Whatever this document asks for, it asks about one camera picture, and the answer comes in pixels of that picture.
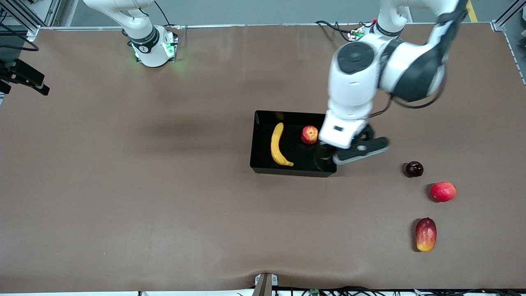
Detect small red yellow apple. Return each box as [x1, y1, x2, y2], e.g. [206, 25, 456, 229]
[301, 125, 319, 145]

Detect yellow banana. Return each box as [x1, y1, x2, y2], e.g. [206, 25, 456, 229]
[270, 123, 295, 167]

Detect black plastic box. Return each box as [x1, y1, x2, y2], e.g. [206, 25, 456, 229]
[249, 110, 338, 178]

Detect round red apple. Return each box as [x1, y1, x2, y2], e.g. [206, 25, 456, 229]
[430, 181, 457, 203]

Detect dark purple plum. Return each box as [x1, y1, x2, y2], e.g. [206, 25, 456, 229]
[405, 161, 424, 178]

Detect red yellow mango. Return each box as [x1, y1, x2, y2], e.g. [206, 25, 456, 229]
[415, 217, 437, 252]

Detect brown table mat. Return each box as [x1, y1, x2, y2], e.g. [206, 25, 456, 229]
[0, 24, 526, 290]

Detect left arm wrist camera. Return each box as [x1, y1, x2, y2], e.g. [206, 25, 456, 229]
[333, 136, 390, 165]

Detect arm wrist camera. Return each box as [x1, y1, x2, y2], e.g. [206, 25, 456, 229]
[0, 59, 51, 96]
[333, 136, 390, 165]

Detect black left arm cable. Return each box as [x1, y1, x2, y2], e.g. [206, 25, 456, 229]
[368, 10, 448, 120]

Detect black base power cable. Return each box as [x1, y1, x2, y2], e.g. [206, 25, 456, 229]
[315, 20, 358, 42]

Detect black cables along table edge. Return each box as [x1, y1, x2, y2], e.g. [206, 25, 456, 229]
[136, 286, 526, 296]

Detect camera mount post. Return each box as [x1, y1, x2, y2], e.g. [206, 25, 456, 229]
[254, 273, 279, 296]

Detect aluminium frame profile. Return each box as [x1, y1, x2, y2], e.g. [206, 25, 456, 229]
[491, 0, 526, 32]
[0, 0, 62, 42]

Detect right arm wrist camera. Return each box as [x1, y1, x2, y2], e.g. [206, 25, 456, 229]
[0, 59, 51, 96]

